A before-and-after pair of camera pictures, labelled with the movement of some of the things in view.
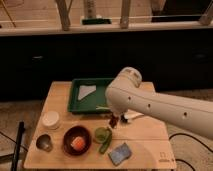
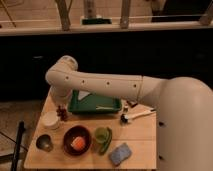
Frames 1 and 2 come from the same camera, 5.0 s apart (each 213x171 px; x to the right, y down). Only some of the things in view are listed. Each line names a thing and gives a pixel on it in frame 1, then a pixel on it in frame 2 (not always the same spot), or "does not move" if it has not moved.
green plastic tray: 89,103 does not move
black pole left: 21,130 does not move
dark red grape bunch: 113,121 → 62,113
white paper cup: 50,118 does not move
